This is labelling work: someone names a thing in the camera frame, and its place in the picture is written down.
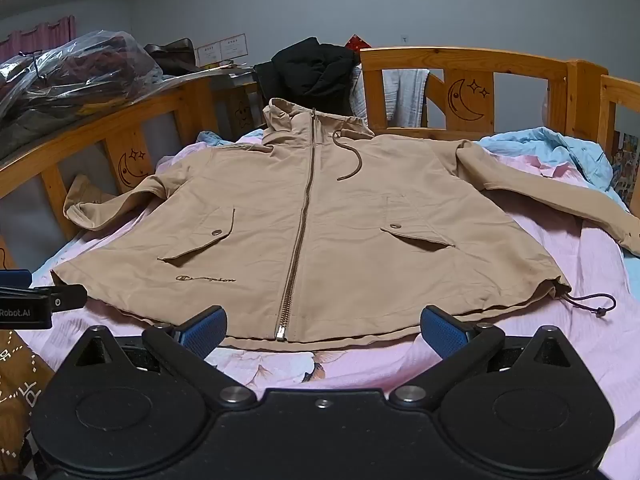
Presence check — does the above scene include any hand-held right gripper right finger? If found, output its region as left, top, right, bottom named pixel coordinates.
left=390, top=305, right=576, bottom=408

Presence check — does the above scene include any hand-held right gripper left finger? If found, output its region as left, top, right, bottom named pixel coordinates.
left=75, top=305, right=256, bottom=408

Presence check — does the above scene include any white framed certificate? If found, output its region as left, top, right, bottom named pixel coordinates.
left=220, top=34, right=249, bottom=61
left=195, top=43, right=222, bottom=67

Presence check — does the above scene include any brown printed cloth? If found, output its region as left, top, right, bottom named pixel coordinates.
left=0, top=329, right=57, bottom=477

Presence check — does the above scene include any light blue blanket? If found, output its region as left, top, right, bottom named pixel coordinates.
left=475, top=126, right=632, bottom=211

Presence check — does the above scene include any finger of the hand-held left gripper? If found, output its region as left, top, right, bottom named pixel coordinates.
left=27, top=284, right=89, bottom=311
left=0, top=269, right=33, bottom=292

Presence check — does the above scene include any pink floral bedsheet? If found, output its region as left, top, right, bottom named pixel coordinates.
left=27, top=127, right=640, bottom=480

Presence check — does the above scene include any grey hanging cloth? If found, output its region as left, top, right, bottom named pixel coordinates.
left=350, top=66, right=431, bottom=129

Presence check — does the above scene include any clear plastic bag of clothes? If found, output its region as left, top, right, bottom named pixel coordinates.
left=0, top=30, right=164, bottom=161

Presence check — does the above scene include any pink curtain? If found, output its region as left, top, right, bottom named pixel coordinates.
left=0, top=15, right=77, bottom=64

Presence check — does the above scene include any black garment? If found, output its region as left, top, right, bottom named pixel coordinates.
left=254, top=36, right=362, bottom=117

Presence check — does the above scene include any wooden bed frame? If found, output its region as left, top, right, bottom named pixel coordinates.
left=0, top=46, right=640, bottom=261

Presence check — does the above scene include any colourful wall poster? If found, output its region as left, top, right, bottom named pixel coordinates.
left=612, top=132, right=640, bottom=211

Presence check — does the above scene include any tan zip hooded jacket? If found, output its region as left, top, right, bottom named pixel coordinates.
left=50, top=97, right=640, bottom=351

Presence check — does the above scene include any dark brown bag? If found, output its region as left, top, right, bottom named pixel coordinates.
left=144, top=37, right=197, bottom=75

